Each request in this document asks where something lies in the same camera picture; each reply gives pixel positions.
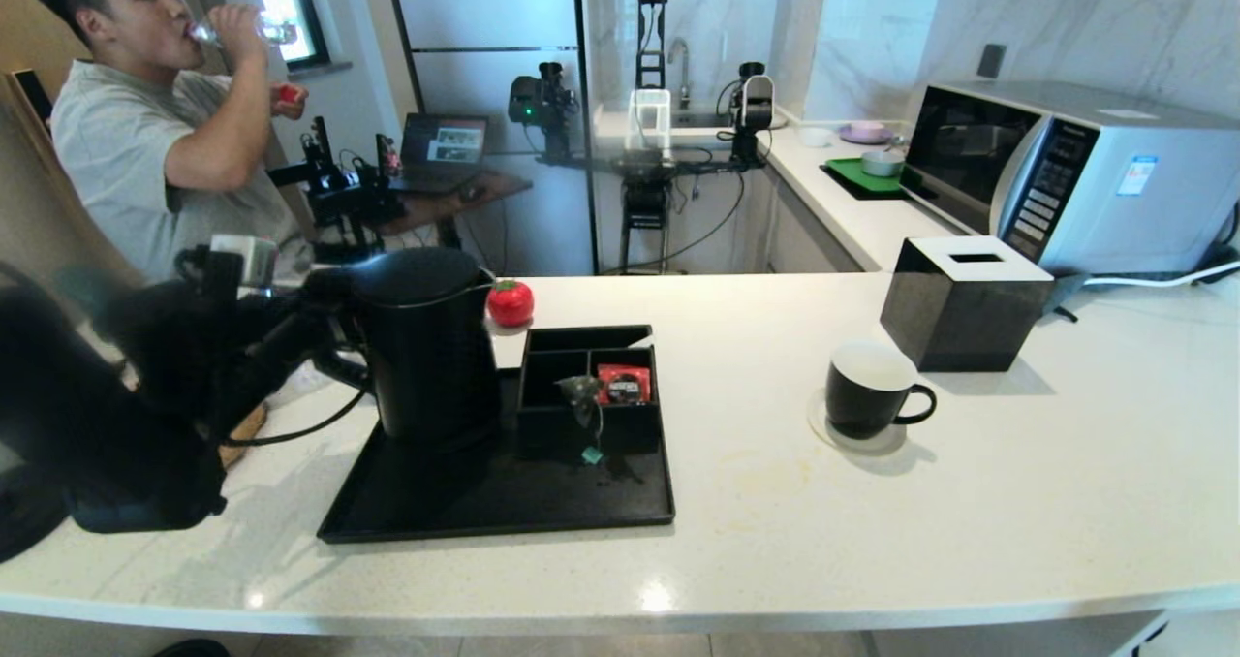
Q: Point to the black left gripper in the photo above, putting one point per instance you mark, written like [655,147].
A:
[247,357]

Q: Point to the black electric kettle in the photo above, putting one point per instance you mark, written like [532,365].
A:
[436,366]

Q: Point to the clear water bottle red cap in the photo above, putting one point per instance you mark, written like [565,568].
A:
[252,31]

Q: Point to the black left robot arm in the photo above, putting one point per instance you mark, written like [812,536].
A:
[87,415]

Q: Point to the grey pyramid tea bag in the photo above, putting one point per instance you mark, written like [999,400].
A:
[584,391]

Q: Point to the red strawberry shaped ornament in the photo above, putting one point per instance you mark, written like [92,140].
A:
[511,303]

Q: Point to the black computer mouse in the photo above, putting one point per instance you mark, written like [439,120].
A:
[475,194]

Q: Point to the black open laptop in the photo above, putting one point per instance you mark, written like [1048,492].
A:
[441,150]

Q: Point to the brown wooden desk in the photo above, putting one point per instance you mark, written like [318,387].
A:
[494,195]

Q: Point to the black compartment organizer box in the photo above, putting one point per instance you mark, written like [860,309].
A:
[552,434]

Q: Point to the man in grey shirt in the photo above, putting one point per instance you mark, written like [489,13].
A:
[126,163]

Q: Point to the black rectangular serving tray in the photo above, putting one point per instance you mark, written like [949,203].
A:
[542,502]

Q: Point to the red instant coffee sachet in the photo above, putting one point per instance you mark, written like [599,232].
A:
[625,386]

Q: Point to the black device with green light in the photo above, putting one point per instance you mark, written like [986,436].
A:
[542,105]

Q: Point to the dark framed window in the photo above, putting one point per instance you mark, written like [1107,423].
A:
[291,8]

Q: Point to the black centre stand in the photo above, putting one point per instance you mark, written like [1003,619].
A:
[647,211]

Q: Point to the grey white refrigerator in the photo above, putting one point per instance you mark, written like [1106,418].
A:
[484,17]

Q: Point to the translucent white box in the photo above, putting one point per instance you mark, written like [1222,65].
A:
[651,114]

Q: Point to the chrome kitchen faucet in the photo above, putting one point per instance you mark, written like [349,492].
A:
[683,62]

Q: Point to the white kitchen cabinet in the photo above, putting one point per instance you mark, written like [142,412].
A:
[804,235]

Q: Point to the small white bowl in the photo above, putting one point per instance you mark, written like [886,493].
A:
[816,138]

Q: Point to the black mug white inside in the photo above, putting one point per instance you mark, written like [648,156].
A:
[862,410]

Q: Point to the black tray under mat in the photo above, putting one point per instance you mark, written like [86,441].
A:
[852,191]

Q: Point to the green mat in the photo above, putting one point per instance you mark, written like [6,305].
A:
[852,173]

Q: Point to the round clear coaster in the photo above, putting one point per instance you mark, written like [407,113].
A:
[877,447]

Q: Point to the purple plate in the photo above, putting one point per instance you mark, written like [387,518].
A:
[864,135]

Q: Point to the small grey bowl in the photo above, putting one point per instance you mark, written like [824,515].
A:
[880,164]

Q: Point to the black tissue box white lid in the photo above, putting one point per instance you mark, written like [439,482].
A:
[959,318]

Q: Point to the silver microwave oven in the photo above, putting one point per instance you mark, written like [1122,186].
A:
[1143,202]

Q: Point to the dark wall socket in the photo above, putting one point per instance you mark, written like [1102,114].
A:
[990,61]

